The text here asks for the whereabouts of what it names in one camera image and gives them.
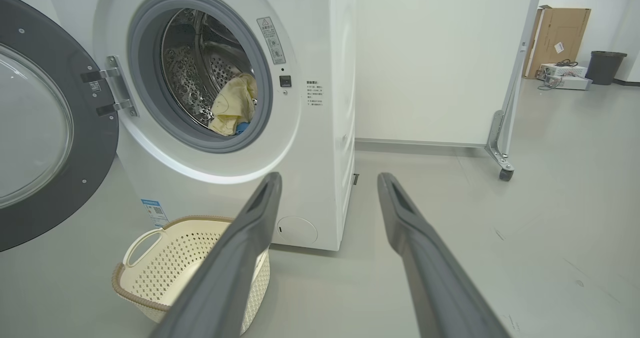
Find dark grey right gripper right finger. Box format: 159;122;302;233
377;172;512;338

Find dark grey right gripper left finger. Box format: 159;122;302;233
149;171;284;338

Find pale yellow garment blue cuffs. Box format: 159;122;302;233
207;72;259;138

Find round dark washing machine door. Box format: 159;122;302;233
0;0;121;253

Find cream perforated laundry basket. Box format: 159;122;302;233
110;215;271;336

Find white front-load washing machine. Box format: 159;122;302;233
42;0;357;252

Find grey rubber door gasket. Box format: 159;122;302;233
126;0;275;155

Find steel washing drum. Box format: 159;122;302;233
159;7;259;128

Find metal door hinge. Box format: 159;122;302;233
80;55;139;118

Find oval drain filter cover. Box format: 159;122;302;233
276;216;319;245

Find blue energy label sticker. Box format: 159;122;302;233
140;198;170;228

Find metal partition caster foot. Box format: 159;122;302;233
483;110;516;182

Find small printed text label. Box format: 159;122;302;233
305;80;325;109

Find white flat equipment box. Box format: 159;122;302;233
537;62;589;79
543;75;594;91

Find grey warning sticker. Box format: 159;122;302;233
256;16;287;66

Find dark grey trash bin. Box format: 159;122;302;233
584;51;628;86

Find brown cardboard box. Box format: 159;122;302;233
522;5;592;80

